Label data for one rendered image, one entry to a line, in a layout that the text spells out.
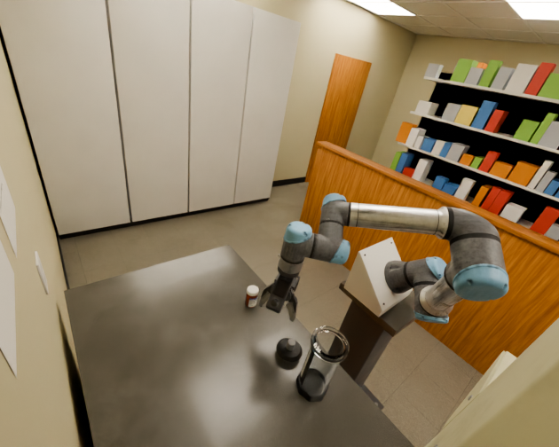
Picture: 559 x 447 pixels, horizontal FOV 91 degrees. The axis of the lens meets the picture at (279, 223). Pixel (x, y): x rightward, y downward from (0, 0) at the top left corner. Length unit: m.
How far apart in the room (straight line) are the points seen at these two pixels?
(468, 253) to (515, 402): 0.59
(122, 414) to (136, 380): 0.09
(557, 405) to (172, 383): 0.88
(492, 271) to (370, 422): 0.56
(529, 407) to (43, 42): 2.80
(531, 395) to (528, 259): 2.16
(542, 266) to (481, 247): 1.59
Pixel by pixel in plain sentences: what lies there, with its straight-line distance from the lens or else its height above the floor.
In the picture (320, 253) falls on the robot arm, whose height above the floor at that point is 1.36.
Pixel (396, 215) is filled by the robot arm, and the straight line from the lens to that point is 0.86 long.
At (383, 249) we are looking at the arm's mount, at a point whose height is 1.14.
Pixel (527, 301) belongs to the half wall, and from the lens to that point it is 2.54.
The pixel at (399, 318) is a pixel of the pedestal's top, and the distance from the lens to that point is 1.38.
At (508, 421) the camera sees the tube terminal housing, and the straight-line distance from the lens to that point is 0.31.
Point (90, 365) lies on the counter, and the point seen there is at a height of 0.94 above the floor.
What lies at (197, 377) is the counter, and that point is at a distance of 1.00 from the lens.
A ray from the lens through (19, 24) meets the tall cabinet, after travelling 2.74.
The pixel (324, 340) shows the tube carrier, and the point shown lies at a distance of 0.91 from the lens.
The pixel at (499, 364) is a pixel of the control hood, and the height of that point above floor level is 1.51.
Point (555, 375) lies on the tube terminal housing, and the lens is 0.28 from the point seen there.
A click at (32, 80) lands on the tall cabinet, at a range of 2.78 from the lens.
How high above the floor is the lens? 1.81
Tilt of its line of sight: 30 degrees down
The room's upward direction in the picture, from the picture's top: 12 degrees clockwise
